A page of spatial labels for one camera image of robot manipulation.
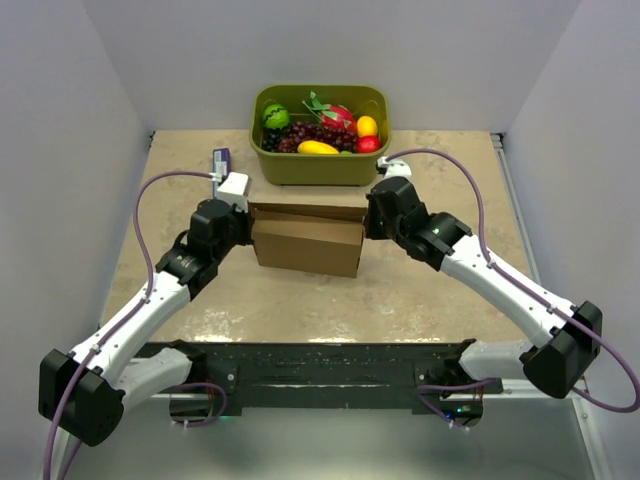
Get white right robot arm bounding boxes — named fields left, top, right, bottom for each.
left=365, top=177, right=602, bottom=399

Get yellow toy lemon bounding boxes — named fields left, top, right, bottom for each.
left=356, top=115, right=378, bottom=138

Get green toy watermelon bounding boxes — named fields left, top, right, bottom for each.
left=262, top=104, right=290, bottom=130

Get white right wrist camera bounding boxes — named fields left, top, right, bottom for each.
left=376, top=156, right=412, bottom=180

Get purple toy grape bunch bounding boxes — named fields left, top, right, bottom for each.
left=277, top=122, right=358, bottom=153

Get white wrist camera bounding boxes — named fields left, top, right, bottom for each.
left=215, top=172, right=251, bottom=213
left=376, top=156, right=412, bottom=180

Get red toy apple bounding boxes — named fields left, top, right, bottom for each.
left=357, top=135, right=381, bottom=154

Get yellow toy mango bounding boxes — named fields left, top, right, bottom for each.
left=297, top=140, right=339, bottom=155

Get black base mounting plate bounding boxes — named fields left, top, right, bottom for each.
left=132, top=339, right=504, bottom=419

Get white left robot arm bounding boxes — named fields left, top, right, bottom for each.
left=38, top=194, right=252, bottom=446

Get pink toy dragon fruit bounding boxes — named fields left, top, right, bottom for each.
left=302, top=91, right=357, bottom=134

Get brown cardboard box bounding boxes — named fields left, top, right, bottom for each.
left=249, top=203, right=367, bottom=278

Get olive green plastic bin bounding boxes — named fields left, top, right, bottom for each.
left=250, top=84, right=391, bottom=186

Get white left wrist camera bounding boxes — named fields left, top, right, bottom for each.
left=215, top=172, right=251, bottom=213

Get dark blue toy grapes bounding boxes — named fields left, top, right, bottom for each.
left=261, top=130, right=284, bottom=152

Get purple toothpaste box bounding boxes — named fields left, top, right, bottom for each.
left=212, top=147, right=232, bottom=197

